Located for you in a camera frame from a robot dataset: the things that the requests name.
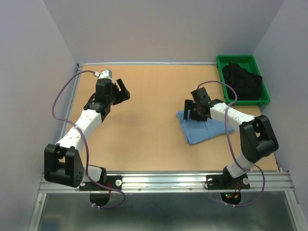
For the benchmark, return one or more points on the light blue long sleeve shirt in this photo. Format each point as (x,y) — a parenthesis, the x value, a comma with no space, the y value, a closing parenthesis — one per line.
(198,131)

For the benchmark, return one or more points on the aluminium front rail frame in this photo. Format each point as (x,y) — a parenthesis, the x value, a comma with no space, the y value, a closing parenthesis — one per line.
(180,182)

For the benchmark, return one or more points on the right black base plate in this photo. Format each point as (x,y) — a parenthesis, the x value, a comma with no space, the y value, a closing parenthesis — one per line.
(220,182)

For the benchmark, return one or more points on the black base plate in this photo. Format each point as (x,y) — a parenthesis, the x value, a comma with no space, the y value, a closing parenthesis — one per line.
(220,182)
(108,184)

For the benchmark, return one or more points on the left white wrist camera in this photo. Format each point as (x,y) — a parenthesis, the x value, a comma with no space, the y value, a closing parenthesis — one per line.
(106,74)

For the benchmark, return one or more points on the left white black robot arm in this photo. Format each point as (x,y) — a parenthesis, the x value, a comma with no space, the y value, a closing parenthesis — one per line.
(62,161)

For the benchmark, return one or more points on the black crumpled shirt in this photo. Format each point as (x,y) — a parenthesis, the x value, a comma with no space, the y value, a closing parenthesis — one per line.
(247,85)

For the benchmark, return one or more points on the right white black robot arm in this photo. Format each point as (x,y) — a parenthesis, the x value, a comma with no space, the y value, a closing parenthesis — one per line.
(257,138)

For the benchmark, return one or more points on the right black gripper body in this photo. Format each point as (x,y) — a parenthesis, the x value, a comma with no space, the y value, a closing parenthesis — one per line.
(197,114)

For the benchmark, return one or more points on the green plastic bin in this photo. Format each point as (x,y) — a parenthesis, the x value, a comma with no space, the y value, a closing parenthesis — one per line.
(245,61)

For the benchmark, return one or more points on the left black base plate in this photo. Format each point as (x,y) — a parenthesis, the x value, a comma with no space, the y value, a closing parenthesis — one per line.
(108,184)

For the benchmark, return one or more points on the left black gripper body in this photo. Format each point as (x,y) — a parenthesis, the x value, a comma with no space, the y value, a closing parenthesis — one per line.
(111,98)

